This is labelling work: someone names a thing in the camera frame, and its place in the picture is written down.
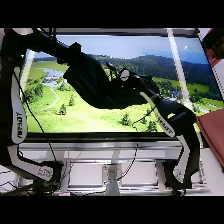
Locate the red-brown garment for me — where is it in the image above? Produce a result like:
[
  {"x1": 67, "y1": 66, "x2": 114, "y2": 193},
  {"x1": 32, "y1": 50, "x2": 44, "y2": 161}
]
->
[{"x1": 195, "y1": 108, "x2": 224, "y2": 173}]

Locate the silver frame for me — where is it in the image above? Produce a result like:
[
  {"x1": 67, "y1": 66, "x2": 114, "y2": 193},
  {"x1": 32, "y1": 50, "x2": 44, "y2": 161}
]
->
[{"x1": 0, "y1": 139, "x2": 214, "y2": 197}]

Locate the black cable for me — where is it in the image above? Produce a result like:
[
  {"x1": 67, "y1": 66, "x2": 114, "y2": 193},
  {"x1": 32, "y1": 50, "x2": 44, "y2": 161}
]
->
[
  {"x1": 115, "y1": 105, "x2": 158, "y2": 183},
  {"x1": 12, "y1": 70, "x2": 58, "y2": 164}
]

